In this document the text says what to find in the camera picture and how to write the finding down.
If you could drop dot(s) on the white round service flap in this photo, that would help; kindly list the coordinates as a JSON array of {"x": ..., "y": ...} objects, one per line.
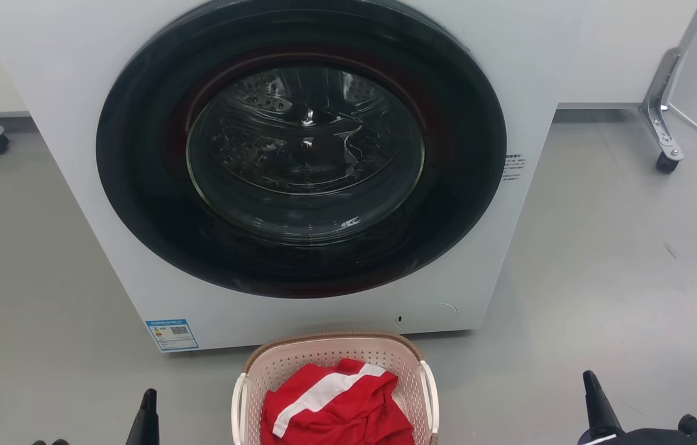
[{"x": 432, "y": 315}]

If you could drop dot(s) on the small printed text label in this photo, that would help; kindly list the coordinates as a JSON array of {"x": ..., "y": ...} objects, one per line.
[{"x": 513, "y": 168}]

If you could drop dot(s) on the steel washer drum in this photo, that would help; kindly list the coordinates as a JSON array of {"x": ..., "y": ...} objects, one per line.
[{"x": 305, "y": 154}]

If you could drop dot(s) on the blue energy label sticker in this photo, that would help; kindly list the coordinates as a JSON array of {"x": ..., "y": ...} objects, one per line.
[{"x": 170, "y": 334}]

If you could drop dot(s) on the red garment with white stripe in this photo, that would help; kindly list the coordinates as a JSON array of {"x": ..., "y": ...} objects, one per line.
[{"x": 336, "y": 420}]

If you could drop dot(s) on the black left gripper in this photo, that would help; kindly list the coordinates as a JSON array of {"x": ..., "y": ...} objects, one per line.
[{"x": 52, "y": 442}]

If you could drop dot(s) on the beige perforated laundry basket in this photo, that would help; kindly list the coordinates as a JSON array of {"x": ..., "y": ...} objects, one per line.
[{"x": 324, "y": 352}]

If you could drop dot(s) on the black round washer door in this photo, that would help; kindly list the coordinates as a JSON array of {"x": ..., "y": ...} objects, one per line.
[{"x": 144, "y": 167}]

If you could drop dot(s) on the white front-load washing machine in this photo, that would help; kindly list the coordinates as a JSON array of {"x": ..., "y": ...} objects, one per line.
[{"x": 324, "y": 318}]

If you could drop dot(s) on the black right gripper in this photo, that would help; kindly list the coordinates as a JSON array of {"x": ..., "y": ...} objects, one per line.
[{"x": 694, "y": 436}]

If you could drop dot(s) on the angled silver metal leg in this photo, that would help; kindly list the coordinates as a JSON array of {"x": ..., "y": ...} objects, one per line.
[{"x": 654, "y": 93}]

